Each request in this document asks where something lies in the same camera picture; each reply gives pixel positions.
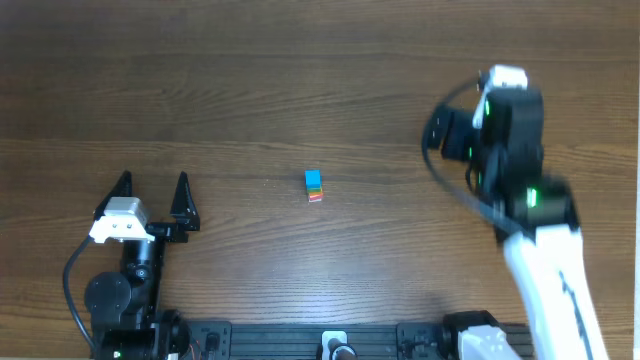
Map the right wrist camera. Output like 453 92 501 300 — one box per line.
473 64 530 129

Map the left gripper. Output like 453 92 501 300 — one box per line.
93 170 202 245

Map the mounting rail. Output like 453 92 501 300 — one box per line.
185 319 534 360

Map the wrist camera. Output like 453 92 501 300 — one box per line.
473 64 530 129
88 196 156 245

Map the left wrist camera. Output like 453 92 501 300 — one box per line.
88 196 156 245

